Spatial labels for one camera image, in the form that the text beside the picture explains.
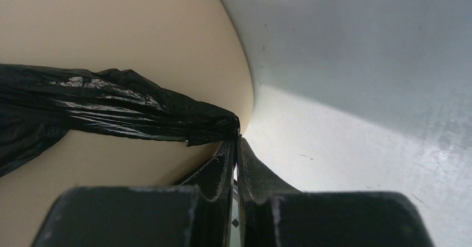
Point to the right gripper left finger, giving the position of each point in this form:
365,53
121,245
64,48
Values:
195,211

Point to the yellow capybara trash bin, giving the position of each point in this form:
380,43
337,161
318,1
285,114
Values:
188,46

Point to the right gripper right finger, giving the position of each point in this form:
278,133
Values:
274,213

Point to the black trash bag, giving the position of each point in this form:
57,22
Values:
40,105

